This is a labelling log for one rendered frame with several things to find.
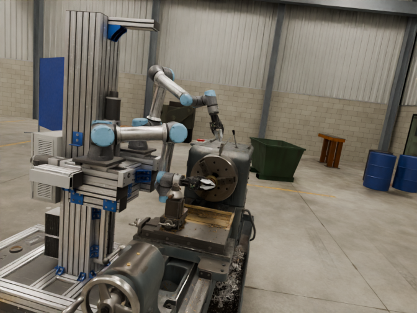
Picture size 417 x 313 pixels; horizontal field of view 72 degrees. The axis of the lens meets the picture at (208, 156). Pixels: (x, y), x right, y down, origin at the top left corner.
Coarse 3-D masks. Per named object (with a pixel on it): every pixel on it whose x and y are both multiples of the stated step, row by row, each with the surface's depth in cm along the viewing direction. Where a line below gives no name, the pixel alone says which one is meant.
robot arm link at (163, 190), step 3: (159, 186) 183; (162, 186) 176; (171, 186) 178; (159, 189) 178; (162, 189) 176; (165, 189) 176; (168, 189) 176; (159, 192) 178; (162, 192) 176; (165, 192) 176; (159, 195) 178; (162, 195) 177; (165, 195) 176; (159, 198) 178; (162, 198) 177; (165, 198) 177; (159, 201) 179; (162, 201) 178; (165, 201) 177
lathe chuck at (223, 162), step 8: (208, 160) 188; (216, 160) 187; (224, 160) 186; (192, 168) 191; (200, 168) 190; (216, 168) 188; (224, 168) 187; (232, 168) 186; (224, 184) 189; (232, 184) 188; (200, 192) 193; (216, 192) 191; (224, 192) 189; (232, 192) 188; (208, 200) 193; (216, 200) 191
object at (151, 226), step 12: (144, 228) 133; (156, 228) 133; (192, 228) 138; (204, 228) 139; (216, 228) 141; (168, 240) 131; (180, 240) 129; (192, 240) 128; (204, 240) 127; (216, 240) 128
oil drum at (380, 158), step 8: (376, 152) 737; (368, 160) 725; (376, 160) 696; (384, 160) 686; (392, 160) 685; (368, 168) 717; (376, 168) 697; (384, 168) 688; (392, 168) 691; (368, 176) 714; (376, 176) 697; (384, 176) 691; (368, 184) 712; (376, 184) 699; (384, 184) 694
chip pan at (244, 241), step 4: (244, 220) 266; (244, 224) 258; (248, 224) 259; (244, 228) 250; (248, 228) 251; (240, 232) 240; (244, 232) 241; (248, 232) 242; (244, 236) 234; (248, 236) 235; (240, 240) 225; (244, 240) 226; (240, 244) 219; (244, 244) 220; (240, 248) 212; (244, 248) 213; (240, 292) 162
